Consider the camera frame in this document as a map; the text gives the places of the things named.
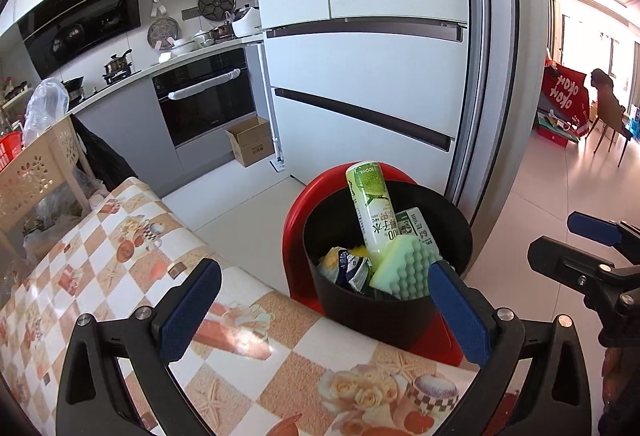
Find open cardboard box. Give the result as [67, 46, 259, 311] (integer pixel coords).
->
[225, 116, 276, 168]

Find red plastic stool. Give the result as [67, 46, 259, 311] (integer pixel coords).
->
[281, 167, 467, 368]

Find small green carton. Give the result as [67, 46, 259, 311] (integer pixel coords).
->
[394, 207, 442, 250]

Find white cooking pot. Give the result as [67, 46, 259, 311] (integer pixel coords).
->
[169, 39, 201, 57]

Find crumpled clear plastic bags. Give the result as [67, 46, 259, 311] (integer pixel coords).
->
[22, 166, 108, 257]

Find black trash bin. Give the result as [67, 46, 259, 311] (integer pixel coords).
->
[302, 181, 474, 352]

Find white rice cooker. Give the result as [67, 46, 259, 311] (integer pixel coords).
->
[231, 5, 263, 38]

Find black range hood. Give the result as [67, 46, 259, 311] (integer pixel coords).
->
[17, 0, 142, 80]

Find white mop pole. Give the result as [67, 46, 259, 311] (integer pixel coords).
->
[256, 41, 289, 173]

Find black cloth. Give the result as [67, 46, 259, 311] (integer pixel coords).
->
[70, 113, 139, 193]

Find blue plastic bag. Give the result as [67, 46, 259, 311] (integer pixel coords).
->
[319, 246, 374, 293]

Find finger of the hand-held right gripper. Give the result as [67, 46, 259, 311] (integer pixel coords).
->
[527, 236, 640, 290]
[567, 211, 640, 262]

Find white green lotion bottle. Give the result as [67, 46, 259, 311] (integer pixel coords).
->
[345, 161, 397, 268]

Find dark dining chair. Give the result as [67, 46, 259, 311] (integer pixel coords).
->
[589, 68, 632, 168]

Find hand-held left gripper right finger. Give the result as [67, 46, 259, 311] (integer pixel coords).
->
[429, 260, 593, 436]

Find green sponge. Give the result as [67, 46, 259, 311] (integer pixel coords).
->
[371, 236, 442, 302]

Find steel cooking pot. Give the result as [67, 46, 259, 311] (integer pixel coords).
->
[102, 49, 135, 82]

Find beige plastic storage rack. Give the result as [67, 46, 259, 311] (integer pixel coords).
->
[0, 116, 108, 257]

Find black built-in oven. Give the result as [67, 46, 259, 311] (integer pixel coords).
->
[150, 47, 258, 149]

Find round dark baking pan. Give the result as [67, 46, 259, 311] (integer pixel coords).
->
[197, 0, 237, 21]

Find large white plastic bag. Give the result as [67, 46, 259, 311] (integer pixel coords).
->
[22, 77, 70, 147]

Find red plastic basket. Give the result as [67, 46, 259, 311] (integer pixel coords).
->
[0, 132, 24, 167]

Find white refrigerator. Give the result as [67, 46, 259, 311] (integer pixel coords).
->
[249, 0, 548, 217]

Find blue storage boxes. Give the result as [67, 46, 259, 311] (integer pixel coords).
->
[621, 104, 640, 138]

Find red printed banner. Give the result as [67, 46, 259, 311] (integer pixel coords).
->
[536, 63, 594, 148]

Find round steel steamer rack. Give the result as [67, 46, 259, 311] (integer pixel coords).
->
[147, 16, 180, 48]

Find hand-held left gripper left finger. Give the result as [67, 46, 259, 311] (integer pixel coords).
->
[56, 259, 223, 436]

